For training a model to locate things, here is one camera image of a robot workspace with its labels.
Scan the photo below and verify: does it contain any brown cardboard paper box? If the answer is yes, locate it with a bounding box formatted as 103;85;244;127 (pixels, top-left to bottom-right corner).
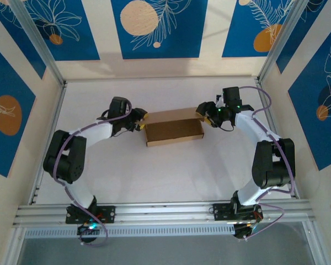
139;107;205;147

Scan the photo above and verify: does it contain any slanted aluminium frame post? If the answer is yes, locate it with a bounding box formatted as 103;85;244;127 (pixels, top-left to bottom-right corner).
258;0;325;83
9;0;68;87

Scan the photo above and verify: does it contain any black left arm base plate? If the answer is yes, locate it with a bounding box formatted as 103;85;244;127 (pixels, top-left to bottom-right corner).
65;205;117;225

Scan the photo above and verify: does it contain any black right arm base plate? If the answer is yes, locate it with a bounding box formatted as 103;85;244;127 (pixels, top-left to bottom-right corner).
212;203;264;222

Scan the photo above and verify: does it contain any aluminium frame leg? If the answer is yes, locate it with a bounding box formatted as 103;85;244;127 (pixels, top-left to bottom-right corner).
303;220;325;265
4;227;27;265

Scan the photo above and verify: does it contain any black controller board with LED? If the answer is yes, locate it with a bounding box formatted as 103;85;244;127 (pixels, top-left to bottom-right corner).
77;222;100;244
233;222;263;241

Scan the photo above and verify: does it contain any horizontal aluminium mounting rail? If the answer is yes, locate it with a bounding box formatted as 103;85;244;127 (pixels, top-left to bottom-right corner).
12;200;317;229

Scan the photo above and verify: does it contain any aluminium table side rail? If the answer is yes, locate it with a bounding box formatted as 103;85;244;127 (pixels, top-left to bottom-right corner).
255;78;301;200
29;82;68;205

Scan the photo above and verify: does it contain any grey slotted cable duct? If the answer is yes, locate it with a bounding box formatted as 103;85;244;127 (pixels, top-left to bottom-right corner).
23;222;237;240

